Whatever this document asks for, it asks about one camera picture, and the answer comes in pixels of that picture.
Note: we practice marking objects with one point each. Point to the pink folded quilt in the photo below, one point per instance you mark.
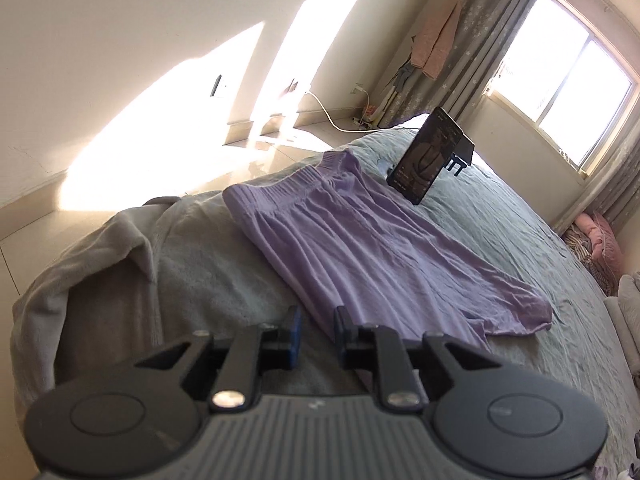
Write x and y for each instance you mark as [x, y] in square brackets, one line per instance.
[582, 222]

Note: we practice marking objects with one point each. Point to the grey bed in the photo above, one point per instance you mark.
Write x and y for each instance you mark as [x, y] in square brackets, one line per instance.
[525, 240]

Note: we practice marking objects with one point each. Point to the grey star-patterned curtain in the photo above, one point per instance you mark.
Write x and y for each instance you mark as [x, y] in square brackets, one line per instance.
[605, 180]
[465, 45]

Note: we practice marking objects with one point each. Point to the dark grey hanging cloth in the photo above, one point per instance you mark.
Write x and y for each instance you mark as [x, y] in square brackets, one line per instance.
[405, 70]

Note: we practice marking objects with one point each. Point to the purple pants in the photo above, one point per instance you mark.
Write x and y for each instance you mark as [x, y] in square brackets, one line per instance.
[375, 240]

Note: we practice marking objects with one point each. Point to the blue legged phone stand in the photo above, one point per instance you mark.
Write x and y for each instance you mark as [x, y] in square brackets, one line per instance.
[455, 166]

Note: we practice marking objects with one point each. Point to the window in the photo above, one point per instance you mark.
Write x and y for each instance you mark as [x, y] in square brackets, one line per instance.
[570, 75]

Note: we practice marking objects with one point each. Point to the white wall socket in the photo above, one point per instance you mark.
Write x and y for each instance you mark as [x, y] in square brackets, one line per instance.
[357, 89]

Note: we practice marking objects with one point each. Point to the pink pillow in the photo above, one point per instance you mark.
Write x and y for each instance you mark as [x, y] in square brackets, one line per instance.
[607, 245]

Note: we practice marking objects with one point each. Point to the pink hanging jacket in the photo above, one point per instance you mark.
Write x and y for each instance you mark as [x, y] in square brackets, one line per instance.
[435, 42]

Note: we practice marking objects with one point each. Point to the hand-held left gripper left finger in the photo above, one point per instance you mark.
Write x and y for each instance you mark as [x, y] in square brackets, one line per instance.
[294, 340]

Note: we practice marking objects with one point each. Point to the round grey phone stand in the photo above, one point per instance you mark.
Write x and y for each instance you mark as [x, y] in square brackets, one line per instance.
[382, 165]

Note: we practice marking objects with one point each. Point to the black smartphone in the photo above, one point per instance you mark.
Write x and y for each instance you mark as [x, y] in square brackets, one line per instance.
[425, 155]
[462, 147]

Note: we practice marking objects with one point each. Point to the beige folded quilt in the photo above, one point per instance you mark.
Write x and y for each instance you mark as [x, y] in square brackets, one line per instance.
[627, 310]

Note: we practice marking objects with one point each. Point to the white power strip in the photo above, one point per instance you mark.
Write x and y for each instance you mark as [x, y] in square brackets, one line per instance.
[364, 121]

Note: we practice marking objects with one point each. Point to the striped folded blanket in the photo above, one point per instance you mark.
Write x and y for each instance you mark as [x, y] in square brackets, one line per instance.
[582, 250]

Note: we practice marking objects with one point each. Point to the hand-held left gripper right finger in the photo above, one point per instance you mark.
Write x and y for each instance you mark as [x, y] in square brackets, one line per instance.
[345, 340]

